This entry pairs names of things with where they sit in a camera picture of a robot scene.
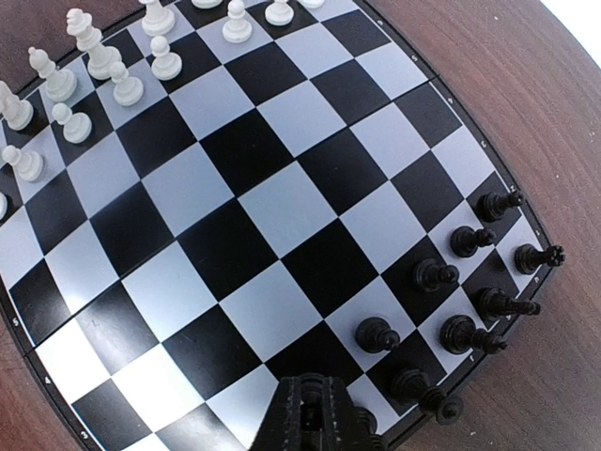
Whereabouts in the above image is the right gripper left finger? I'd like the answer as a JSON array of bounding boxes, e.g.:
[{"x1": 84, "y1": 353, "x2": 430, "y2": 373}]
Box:
[{"x1": 253, "y1": 376, "x2": 303, "y2": 451}]

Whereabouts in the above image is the black king chess piece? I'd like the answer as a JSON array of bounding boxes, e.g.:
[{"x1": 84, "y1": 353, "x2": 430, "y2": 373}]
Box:
[{"x1": 355, "y1": 407, "x2": 388, "y2": 451}]

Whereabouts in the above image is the black and white chessboard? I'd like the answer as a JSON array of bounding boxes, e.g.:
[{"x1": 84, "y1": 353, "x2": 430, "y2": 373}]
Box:
[{"x1": 1, "y1": 1, "x2": 552, "y2": 450}]

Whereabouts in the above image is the white pawn near corner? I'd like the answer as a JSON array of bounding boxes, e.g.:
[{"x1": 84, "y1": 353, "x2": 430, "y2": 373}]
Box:
[{"x1": 1, "y1": 145, "x2": 44, "y2": 182}]

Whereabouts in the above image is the white knight piece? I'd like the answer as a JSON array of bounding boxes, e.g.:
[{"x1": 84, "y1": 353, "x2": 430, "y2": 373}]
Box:
[{"x1": 0, "y1": 81, "x2": 34, "y2": 131}]

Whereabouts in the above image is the white queen piece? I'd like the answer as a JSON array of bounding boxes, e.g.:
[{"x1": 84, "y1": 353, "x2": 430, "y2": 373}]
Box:
[{"x1": 67, "y1": 8, "x2": 122, "y2": 81}]

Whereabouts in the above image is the black pawn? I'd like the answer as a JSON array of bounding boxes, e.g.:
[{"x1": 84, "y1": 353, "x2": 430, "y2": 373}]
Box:
[
  {"x1": 300, "y1": 373, "x2": 323, "y2": 434},
  {"x1": 355, "y1": 317, "x2": 400, "y2": 353},
  {"x1": 450, "y1": 225, "x2": 497, "y2": 258}
]

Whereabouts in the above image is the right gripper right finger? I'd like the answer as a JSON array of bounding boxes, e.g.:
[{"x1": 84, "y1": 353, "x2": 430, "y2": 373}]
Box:
[{"x1": 319, "y1": 377, "x2": 373, "y2": 450}]

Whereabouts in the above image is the black bishop chess piece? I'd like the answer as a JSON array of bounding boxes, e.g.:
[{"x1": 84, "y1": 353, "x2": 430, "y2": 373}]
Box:
[{"x1": 439, "y1": 315, "x2": 508, "y2": 355}]

